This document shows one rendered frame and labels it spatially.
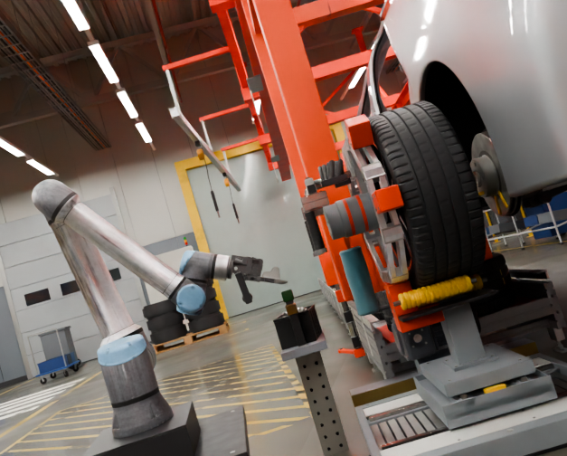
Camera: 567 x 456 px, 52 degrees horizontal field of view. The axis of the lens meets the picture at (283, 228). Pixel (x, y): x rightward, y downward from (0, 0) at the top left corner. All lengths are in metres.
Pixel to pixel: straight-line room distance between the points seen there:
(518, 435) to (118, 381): 1.19
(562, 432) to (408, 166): 0.91
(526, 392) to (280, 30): 1.82
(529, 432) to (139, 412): 1.15
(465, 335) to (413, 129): 0.75
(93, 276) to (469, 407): 1.30
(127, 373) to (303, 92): 1.49
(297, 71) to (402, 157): 1.00
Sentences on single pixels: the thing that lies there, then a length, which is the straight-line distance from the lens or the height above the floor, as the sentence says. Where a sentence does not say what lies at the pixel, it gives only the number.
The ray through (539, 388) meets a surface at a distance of 2.08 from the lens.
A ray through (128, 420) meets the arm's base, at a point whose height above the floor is 0.44.
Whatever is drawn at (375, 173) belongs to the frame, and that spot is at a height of 0.95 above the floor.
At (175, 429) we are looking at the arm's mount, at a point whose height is 0.39.
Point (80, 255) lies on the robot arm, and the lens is 2.05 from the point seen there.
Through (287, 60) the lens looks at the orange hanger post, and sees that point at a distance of 2.75.
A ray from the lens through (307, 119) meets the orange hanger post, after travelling 2.66.
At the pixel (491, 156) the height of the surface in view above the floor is 0.91.
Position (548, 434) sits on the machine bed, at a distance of 1.95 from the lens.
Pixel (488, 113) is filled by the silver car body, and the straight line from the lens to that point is 1.84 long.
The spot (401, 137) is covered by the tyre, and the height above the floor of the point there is 1.03.
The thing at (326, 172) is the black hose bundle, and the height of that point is 1.01.
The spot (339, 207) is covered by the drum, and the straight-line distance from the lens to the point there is 2.08.
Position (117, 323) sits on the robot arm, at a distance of 2.04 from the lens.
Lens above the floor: 0.73
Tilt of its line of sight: 4 degrees up
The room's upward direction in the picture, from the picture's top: 17 degrees counter-clockwise
